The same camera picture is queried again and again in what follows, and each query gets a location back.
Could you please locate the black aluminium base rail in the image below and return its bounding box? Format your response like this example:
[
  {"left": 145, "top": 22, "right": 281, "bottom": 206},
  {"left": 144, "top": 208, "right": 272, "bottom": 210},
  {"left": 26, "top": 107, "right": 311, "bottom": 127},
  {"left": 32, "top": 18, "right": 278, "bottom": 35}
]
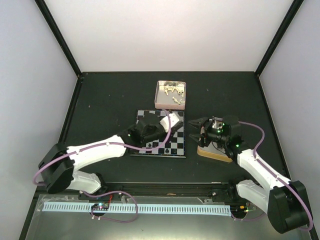
[{"left": 37, "top": 181, "right": 301, "bottom": 201}]

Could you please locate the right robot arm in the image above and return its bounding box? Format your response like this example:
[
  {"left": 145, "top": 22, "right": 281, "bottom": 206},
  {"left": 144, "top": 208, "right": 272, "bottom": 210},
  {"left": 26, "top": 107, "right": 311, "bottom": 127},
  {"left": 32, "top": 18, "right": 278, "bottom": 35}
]
[{"left": 188, "top": 115, "right": 314, "bottom": 234}]

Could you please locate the small green circuit board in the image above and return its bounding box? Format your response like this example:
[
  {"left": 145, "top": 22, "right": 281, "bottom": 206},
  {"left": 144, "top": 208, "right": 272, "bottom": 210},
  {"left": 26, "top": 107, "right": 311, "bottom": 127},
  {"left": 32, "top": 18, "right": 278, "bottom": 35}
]
[{"left": 91, "top": 203, "right": 110, "bottom": 211}]

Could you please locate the light blue slotted cable duct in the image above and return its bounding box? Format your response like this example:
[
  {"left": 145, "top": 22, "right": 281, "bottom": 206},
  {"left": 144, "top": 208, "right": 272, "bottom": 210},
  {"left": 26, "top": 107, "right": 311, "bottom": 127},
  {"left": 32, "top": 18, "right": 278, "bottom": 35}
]
[{"left": 42, "top": 202, "right": 232, "bottom": 217}]

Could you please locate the right black frame post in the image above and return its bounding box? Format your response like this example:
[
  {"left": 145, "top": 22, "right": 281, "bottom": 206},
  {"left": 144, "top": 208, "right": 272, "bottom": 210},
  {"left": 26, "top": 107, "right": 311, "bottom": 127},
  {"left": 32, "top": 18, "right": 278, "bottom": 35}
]
[{"left": 255, "top": 0, "right": 304, "bottom": 77}]

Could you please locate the black frame post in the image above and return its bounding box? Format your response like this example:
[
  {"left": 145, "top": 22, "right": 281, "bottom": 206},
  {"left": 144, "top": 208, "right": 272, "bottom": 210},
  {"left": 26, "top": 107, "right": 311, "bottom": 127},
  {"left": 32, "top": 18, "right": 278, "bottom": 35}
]
[
  {"left": 255, "top": 0, "right": 304, "bottom": 77},
  {"left": 34, "top": 0, "right": 82, "bottom": 77}
]

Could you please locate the black and grey chessboard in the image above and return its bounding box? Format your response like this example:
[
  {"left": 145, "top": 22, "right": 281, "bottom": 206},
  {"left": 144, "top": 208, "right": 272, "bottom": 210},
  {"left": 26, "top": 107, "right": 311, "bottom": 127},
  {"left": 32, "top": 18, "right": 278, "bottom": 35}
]
[{"left": 131, "top": 110, "right": 185, "bottom": 158}]

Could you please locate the pink tin tray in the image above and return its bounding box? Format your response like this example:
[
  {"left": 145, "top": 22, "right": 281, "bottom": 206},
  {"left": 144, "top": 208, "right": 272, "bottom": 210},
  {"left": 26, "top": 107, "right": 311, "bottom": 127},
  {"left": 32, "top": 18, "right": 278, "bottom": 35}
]
[{"left": 154, "top": 80, "right": 187, "bottom": 111}]

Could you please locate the yellow tin tray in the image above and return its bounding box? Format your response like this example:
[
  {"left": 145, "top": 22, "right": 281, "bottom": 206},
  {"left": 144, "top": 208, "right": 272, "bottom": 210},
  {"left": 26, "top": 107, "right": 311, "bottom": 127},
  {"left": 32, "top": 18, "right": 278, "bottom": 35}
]
[{"left": 197, "top": 145, "right": 233, "bottom": 163}]

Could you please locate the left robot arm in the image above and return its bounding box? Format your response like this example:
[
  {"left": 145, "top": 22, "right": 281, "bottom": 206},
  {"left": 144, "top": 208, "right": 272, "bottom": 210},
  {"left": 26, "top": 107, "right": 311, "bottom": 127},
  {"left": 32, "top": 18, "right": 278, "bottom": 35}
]
[{"left": 32, "top": 110, "right": 183, "bottom": 200}]

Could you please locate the pile of white chess pieces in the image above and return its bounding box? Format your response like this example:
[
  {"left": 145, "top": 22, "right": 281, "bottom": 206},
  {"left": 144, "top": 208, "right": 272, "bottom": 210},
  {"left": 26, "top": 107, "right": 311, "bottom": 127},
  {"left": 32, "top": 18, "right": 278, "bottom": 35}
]
[{"left": 164, "top": 85, "right": 186, "bottom": 105}]

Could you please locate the left black frame post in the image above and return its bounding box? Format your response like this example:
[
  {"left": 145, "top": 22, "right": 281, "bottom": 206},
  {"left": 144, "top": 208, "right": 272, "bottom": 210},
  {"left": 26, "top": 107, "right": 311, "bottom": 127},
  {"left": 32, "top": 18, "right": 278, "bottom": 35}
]
[{"left": 34, "top": 0, "right": 82, "bottom": 77}]

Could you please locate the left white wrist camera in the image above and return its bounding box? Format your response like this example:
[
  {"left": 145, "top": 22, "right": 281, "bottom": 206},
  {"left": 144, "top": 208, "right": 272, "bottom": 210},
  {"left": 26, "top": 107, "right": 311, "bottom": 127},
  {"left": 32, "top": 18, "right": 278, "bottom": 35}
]
[{"left": 159, "top": 112, "right": 183, "bottom": 133}]

